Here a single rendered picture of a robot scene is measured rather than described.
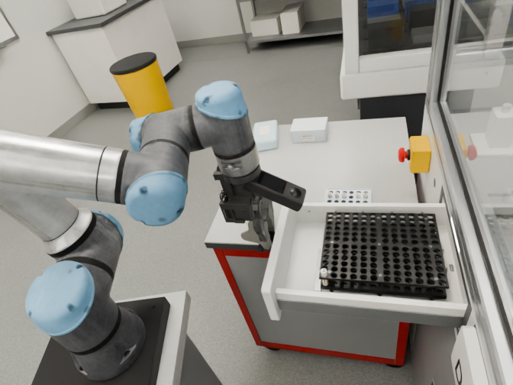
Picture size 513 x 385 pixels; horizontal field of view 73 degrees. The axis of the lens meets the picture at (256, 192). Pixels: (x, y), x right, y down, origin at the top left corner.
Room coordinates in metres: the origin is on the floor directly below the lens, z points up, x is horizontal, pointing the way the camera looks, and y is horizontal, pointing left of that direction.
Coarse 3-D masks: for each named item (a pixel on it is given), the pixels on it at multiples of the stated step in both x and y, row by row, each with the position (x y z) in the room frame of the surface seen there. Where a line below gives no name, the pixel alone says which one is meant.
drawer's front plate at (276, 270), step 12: (288, 216) 0.55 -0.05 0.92; (276, 228) 0.52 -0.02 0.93; (288, 228) 0.53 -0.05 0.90; (276, 240) 0.48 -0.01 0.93; (288, 240) 0.52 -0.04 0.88; (276, 252) 0.45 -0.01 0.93; (288, 252) 0.50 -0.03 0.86; (276, 264) 0.43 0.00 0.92; (288, 264) 0.48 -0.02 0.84; (264, 276) 0.41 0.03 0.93; (276, 276) 0.41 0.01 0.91; (264, 288) 0.38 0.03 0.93; (264, 300) 0.38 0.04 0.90; (276, 300) 0.38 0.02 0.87; (276, 312) 0.37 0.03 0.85
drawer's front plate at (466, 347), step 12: (468, 336) 0.20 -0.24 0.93; (456, 348) 0.22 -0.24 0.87; (468, 348) 0.19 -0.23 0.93; (456, 360) 0.20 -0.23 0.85; (468, 360) 0.18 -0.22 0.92; (480, 360) 0.17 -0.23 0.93; (468, 372) 0.17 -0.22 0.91; (480, 372) 0.16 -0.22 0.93; (456, 384) 0.18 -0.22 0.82; (468, 384) 0.16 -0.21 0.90; (480, 384) 0.14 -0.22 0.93
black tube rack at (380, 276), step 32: (352, 224) 0.50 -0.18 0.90; (384, 224) 0.47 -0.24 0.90; (416, 224) 0.45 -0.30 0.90; (352, 256) 0.42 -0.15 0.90; (384, 256) 0.42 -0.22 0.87; (416, 256) 0.39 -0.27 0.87; (352, 288) 0.37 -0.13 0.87; (384, 288) 0.35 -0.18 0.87; (416, 288) 0.33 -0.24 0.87; (448, 288) 0.30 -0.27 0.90
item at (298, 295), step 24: (312, 216) 0.59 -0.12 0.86; (384, 216) 0.52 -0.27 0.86; (408, 216) 0.50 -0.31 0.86; (312, 240) 0.54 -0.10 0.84; (312, 264) 0.47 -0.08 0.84; (456, 264) 0.37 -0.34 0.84; (288, 288) 0.43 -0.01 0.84; (312, 288) 0.41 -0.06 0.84; (456, 288) 0.33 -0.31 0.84; (336, 312) 0.34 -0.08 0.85; (360, 312) 0.32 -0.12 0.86; (384, 312) 0.30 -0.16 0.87; (408, 312) 0.29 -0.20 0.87; (432, 312) 0.28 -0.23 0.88; (456, 312) 0.26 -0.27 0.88
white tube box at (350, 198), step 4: (332, 192) 0.73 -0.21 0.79; (340, 192) 0.71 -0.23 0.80; (348, 192) 0.70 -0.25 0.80; (352, 192) 0.70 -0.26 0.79; (356, 192) 0.69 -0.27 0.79; (360, 192) 0.69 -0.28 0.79; (368, 192) 0.68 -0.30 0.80; (324, 196) 0.71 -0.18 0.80; (332, 196) 0.71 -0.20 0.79; (340, 196) 0.69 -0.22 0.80; (348, 196) 0.69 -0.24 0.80; (352, 196) 0.69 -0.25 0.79; (360, 196) 0.67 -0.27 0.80; (368, 196) 0.67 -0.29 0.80; (324, 200) 0.69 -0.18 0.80; (328, 200) 0.70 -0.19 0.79; (332, 200) 0.69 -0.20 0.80; (336, 200) 0.69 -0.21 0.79; (340, 200) 0.68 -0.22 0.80; (344, 200) 0.68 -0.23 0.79; (348, 200) 0.67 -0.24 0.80; (352, 200) 0.67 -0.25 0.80; (356, 200) 0.66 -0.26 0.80; (360, 200) 0.66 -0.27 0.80; (364, 200) 0.66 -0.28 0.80; (368, 200) 0.65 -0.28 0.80
